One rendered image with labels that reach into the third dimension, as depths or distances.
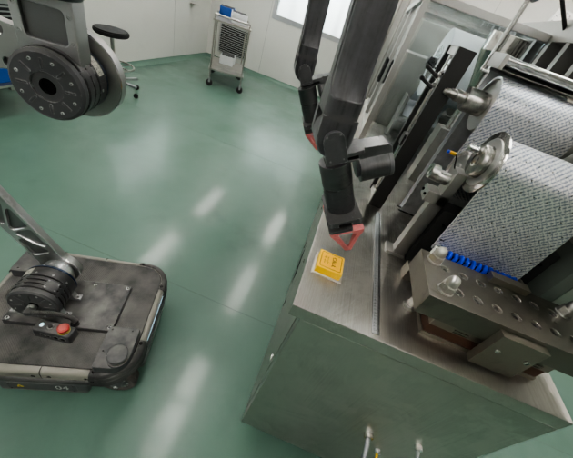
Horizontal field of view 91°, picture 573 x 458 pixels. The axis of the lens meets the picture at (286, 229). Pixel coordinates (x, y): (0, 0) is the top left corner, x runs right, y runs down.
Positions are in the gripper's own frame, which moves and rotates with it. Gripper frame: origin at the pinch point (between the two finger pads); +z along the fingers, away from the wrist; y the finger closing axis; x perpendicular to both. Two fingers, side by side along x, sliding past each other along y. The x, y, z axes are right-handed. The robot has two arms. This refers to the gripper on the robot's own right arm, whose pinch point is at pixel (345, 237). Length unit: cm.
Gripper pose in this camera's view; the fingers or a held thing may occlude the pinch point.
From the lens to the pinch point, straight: 64.2
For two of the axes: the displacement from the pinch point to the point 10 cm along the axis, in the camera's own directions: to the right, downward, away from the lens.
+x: -9.7, 2.0, 1.2
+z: 2.3, 7.3, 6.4
